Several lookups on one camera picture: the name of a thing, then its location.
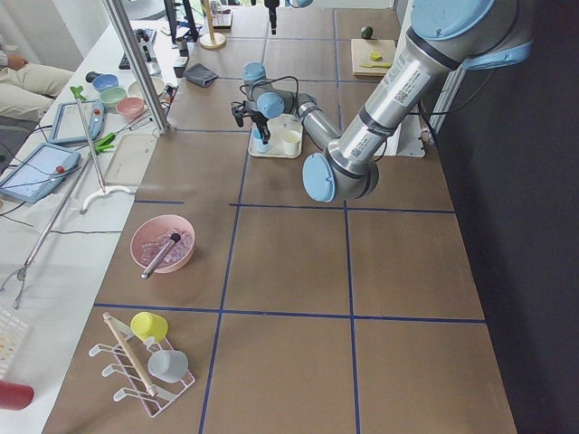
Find grey folded cloth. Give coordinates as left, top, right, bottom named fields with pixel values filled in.
left=183, top=63, right=218, bottom=88

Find blue bowl on side table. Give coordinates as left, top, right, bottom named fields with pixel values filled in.
left=92, top=74, right=119, bottom=93

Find wooden rolling pin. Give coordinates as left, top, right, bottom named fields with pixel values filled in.
left=102, top=312, right=158, bottom=397

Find green avocado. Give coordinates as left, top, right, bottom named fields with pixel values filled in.
left=360, top=25, right=374, bottom=40

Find red bottle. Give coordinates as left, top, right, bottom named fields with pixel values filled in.
left=0, top=381, right=34, bottom=410

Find wooden mug tree stand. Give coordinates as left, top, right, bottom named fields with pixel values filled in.
left=198, top=0, right=226, bottom=51

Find yellow cup on rack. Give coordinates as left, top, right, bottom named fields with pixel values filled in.
left=130, top=311, right=168, bottom=343

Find white plastic basket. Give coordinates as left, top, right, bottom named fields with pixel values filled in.
left=1, top=301, right=33, bottom=380

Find green bowl on side table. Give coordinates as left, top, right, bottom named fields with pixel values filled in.
left=100, top=87, right=127, bottom=109

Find long metal reacher grabber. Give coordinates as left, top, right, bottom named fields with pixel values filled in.
left=0, top=85, right=137, bottom=311

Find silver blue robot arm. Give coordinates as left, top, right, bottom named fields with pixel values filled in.
left=232, top=1, right=536, bottom=203

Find cream plastic cup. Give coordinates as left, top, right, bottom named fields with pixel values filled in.
left=282, top=130, right=301, bottom=156

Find grey cup on rack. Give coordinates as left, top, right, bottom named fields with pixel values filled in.
left=147, top=350, right=188, bottom=383

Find wooden cutting board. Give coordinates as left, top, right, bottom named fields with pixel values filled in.
left=350, top=39, right=396, bottom=77

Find seated person legs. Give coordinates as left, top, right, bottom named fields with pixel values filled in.
left=0, top=37, right=73, bottom=122

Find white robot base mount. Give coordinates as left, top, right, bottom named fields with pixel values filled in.
left=394, top=67, right=466, bottom=157

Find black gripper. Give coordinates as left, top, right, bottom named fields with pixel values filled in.
left=231, top=101, right=271, bottom=145

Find metal scoop handle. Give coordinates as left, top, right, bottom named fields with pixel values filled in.
left=140, top=232, right=181, bottom=279

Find blue teach pendant tablet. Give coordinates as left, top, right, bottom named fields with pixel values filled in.
left=48, top=99, right=106, bottom=146

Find white wire cup rack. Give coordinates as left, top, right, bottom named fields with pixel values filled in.
left=89, top=311, right=196, bottom=418

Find aluminium frame post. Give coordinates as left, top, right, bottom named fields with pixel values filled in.
left=103, top=0, right=170, bottom=136

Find cream rectangular rabbit tray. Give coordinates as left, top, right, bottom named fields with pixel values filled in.
left=248, top=114, right=303, bottom=158

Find yellow plastic knife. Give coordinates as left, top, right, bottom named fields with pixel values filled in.
left=358, top=62, right=392, bottom=69

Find pink bowl with ice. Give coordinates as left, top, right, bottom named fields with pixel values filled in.
left=130, top=214, right=195, bottom=279

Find black braided cable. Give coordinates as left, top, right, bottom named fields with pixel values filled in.
left=239, top=74, right=300, bottom=119

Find spare cream tray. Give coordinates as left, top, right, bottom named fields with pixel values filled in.
left=105, top=134, right=157, bottom=186

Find pink bowl on side table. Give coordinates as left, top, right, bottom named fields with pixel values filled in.
left=116, top=97, right=145, bottom=121

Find blue plastic cup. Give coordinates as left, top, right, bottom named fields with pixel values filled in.
left=252, top=136, right=270, bottom=155

